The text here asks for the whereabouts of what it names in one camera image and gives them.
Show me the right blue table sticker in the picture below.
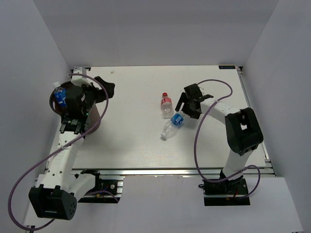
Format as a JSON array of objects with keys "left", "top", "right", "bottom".
[{"left": 218, "top": 65, "right": 236, "bottom": 69}]

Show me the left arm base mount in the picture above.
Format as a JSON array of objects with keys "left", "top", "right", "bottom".
[{"left": 69, "top": 169, "right": 121, "bottom": 203}]

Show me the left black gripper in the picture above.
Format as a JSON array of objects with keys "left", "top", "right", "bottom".
[{"left": 77, "top": 76, "right": 115, "bottom": 115}]

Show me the brown round bin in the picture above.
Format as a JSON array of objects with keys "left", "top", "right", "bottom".
[{"left": 50, "top": 82, "right": 100, "bottom": 134}]

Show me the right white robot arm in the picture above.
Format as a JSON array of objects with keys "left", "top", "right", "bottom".
[{"left": 175, "top": 83, "right": 263, "bottom": 194}]

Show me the purple cable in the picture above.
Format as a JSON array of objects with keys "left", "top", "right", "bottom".
[
  {"left": 194, "top": 79, "right": 262, "bottom": 201},
  {"left": 7, "top": 71, "right": 121, "bottom": 231}
]

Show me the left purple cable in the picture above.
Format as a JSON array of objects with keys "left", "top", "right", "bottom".
[{"left": 7, "top": 71, "right": 121, "bottom": 231}]

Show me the crushed light blue label bottle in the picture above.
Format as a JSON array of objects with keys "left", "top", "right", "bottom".
[{"left": 160, "top": 112, "right": 185, "bottom": 140}]

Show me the dark blue label bottle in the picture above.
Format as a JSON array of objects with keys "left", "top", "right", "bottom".
[{"left": 53, "top": 82, "right": 66, "bottom": 107}]

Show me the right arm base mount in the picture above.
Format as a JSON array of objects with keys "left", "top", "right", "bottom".
[{"left": 198, "top": 177, "right": 250, "bottom": 206}]

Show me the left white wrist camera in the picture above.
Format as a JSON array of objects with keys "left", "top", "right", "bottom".
[{"left": 68, "top": 67, "right": 92, "bottom": 87}]

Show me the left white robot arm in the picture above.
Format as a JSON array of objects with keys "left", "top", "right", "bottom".
[{"left": 29, "top": 76, "right": 115, "bottom": 220}]

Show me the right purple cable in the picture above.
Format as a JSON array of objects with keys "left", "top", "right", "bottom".
[{"left": 194, "top": 79, "right": 262, "bottom": 201}]

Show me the small red label bottle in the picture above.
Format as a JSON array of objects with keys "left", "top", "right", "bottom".
[{"left": 160, "top": 92, "right": 174, "bottom": 118}]

